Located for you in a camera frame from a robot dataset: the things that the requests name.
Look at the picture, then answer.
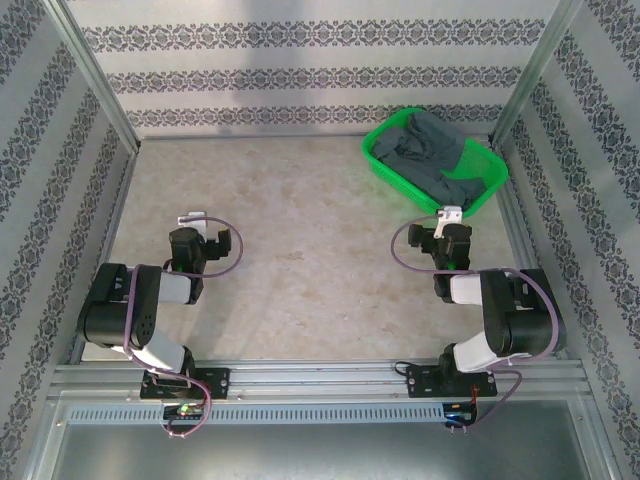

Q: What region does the gray metal sheet panel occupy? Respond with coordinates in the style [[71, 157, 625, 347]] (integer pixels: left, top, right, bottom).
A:
[[27, 392, 620, 480]]

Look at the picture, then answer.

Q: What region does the gray t-shirt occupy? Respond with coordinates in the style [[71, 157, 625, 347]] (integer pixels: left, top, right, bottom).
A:
[[405, 112, 470, 175], [372, 127, 490, 210]]

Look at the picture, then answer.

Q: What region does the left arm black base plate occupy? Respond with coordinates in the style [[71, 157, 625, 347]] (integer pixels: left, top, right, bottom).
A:
[[138, 367, 232, 401]]

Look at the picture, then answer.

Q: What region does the aluminium frame post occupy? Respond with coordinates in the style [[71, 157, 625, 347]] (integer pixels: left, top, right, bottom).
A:
[[42, 0, 142, 151], [491, 0, 600, 147]]

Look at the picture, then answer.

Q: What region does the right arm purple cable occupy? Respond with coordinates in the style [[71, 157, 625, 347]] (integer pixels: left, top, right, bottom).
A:
[[391, 212, 561, 426]]

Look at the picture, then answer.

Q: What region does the aluminium table edge rail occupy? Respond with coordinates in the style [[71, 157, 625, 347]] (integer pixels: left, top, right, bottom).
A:
[[68, 143, 140, 365], [492, 142, 572, 362], [137, 131, 494, 144]]

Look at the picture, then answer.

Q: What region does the slotted gray cable duct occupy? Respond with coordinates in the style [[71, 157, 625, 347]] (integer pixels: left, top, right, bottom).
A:
[[67, 402, 449, 425]]

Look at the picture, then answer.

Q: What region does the green plastic mesh basket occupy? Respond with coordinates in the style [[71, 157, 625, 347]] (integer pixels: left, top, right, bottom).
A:
[[360, 107, 510, 219]]

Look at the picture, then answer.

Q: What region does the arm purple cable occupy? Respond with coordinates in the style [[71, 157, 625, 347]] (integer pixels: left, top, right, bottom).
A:
[[122, 212, 245, 440], [391, 212, 561, 426]]

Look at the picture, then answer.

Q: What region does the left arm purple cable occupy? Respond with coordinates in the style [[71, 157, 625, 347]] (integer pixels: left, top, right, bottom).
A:
[[122, 212, 245, 440]]

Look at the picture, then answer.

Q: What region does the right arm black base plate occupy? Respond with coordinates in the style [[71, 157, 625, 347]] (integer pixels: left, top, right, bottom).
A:
[[405, 363, 499, 399]]

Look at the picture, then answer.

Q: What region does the aluminium mounting rail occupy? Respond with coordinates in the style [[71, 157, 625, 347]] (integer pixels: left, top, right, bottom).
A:
[[49, 362, 589, 400]]

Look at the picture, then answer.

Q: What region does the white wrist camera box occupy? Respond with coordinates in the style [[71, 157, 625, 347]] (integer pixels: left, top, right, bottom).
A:
[[432, 205, 464, 241], [177, 212, 209, 235]]

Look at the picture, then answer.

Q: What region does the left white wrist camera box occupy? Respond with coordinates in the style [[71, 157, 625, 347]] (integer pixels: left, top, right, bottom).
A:
[[177, 212, 209, 235]]

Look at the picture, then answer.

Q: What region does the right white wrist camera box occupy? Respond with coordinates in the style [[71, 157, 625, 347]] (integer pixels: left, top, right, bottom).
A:
[[432, 205, 464, 241]]

